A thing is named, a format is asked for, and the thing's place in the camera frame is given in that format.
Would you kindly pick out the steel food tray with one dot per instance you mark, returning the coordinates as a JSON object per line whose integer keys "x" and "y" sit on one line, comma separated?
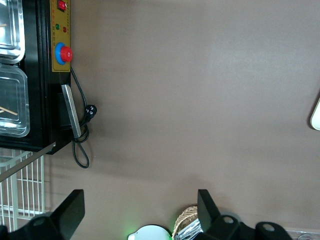
{"x": 12, "y": 100}
{"x": 15, "y": 25}

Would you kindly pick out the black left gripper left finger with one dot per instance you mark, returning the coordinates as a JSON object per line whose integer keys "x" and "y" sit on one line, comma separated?
{"x": 67, "y": 220}

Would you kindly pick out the red emergency stop button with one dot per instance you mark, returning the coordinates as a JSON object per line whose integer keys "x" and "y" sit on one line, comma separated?
{"x": 66, "y": 53}

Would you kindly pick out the clear acrylic bottle rack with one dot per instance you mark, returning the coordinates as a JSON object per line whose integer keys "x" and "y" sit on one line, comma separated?
{"x": 305, "y": 236}

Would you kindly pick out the black sealing machine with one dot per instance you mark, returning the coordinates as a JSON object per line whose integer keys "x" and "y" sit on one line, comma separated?
{"x": 37, "y": 75}

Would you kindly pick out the cream plastic serving tray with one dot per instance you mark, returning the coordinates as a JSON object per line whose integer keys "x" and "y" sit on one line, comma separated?
{"x": 317, "y": 117}

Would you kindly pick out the silver machine lever bar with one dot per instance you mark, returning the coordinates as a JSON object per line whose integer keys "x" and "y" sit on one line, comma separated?
{"x": 27, "y": 162}

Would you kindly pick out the aluminium foil tray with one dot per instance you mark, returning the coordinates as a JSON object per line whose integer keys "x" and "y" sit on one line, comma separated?
{"x": 190, "y": 230}

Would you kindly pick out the light wicker foil tray basket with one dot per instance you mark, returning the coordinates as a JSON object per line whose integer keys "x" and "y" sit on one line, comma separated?
{"x": 182, "y": 220}

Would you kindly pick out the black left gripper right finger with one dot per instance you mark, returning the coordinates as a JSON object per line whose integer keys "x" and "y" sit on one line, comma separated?
{"x": 207, "y": 217}

